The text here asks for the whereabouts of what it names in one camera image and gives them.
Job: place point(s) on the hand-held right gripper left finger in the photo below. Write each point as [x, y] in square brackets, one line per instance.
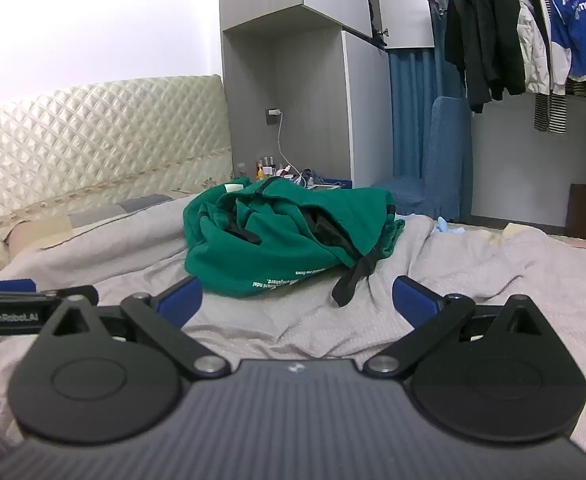
[182, 301]

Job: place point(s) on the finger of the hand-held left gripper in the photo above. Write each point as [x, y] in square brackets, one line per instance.
[48, 296]

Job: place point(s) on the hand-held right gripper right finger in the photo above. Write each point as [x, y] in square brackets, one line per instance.
[413, 301]

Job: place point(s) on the green zip hoodie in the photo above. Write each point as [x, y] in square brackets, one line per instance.
[283, 240]

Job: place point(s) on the light blue cloth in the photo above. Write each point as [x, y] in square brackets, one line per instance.
[448, 225]

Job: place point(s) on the patchwork pillow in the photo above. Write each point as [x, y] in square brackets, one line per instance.
[88, 220]

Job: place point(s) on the grey bed blanket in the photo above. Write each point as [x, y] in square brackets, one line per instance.
[283, 320]

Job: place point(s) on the cream cloth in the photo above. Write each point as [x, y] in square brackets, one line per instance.
[518, 231]

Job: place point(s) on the blue box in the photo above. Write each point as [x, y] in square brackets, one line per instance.
[334, 182]

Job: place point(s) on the blue covered chair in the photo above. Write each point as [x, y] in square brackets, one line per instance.
[443, 160]

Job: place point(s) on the orange bottle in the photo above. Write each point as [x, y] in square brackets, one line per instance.
[260, 172]

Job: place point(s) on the cream quilted headboard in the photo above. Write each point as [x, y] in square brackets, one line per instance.
[88, 145]

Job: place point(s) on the cluster of small bottles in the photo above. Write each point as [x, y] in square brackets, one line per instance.
[279, 167]

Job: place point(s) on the blue curtain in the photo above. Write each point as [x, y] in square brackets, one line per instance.
[413, 110]

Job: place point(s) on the black white striped shirt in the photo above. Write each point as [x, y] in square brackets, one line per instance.
[548, 110]

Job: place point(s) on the grey wardrobe cabinet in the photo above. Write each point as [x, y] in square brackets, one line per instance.
[318, 70]

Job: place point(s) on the small black jacket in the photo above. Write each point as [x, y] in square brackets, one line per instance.
[455, 40]

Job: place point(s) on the white jacket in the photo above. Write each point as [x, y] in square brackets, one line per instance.
[530, 45]

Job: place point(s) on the large black coat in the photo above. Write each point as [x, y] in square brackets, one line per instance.
[493, 30]

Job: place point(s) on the white wall charger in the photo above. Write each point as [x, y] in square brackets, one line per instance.
[273, 114]

